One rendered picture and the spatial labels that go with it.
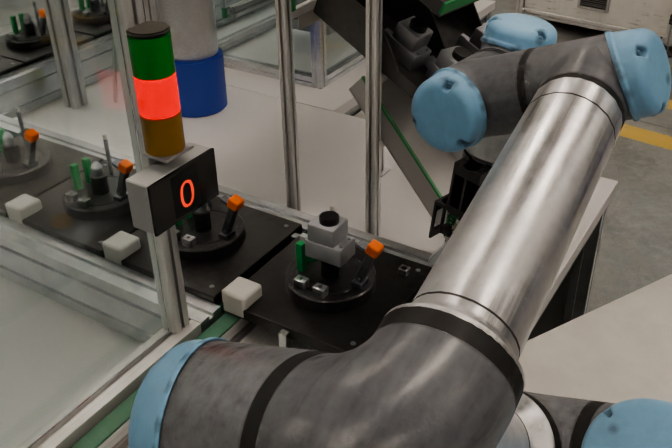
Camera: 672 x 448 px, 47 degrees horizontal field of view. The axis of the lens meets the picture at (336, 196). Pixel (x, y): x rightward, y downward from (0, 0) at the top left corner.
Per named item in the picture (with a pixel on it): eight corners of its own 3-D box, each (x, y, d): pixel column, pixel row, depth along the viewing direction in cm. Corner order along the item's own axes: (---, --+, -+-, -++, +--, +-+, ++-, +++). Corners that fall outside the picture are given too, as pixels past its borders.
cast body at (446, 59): (466, 96, 127) (485, 63, 122) (448, 101, 124) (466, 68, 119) (435, 62, 130) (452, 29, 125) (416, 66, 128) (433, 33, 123)
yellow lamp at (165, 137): (193, 144, 98) (189, 108, 95) (166, 160, 94) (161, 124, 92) (164, 135, 100) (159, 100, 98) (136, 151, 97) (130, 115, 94)
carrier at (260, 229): (302, 233, 136) (299, 171, 130) (214, 308, 119) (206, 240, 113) (197, 198, 148) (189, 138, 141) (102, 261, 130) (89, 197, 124)
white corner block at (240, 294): (264, 304, 119) (262, 283, 117) (246, 321, 116) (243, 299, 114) (240, 295, 122) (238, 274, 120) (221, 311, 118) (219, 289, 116)
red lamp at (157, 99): (189, 108, 95) (184, 70, 93) (161, 123, 92) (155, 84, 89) (159, 100, 98) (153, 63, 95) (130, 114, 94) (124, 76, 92)
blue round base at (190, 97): (239, 101, 209) (234, 47, 201) (201, 123, 197) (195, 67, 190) (195, 90, 216) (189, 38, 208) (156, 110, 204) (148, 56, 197)
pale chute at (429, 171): (481, 198, 138) (498, 188, 135) (438, 229, 130) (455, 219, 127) (396, 67, 140) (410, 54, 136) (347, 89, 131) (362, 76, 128)
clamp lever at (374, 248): (368, 279, 117) (385, 245, 112) (361, 286, 115) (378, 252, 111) (349, 265, 118) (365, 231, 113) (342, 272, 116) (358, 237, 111)
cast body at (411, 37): (425, 64, 129) (442, 31, 124) (409, 72, 126) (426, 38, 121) (390, 34, 131) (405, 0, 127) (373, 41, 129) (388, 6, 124)
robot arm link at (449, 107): (499, 63, 66) (551, 33, 73) (393, 83, 73) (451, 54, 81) (520, 150, 68) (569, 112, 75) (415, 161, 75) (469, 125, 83)
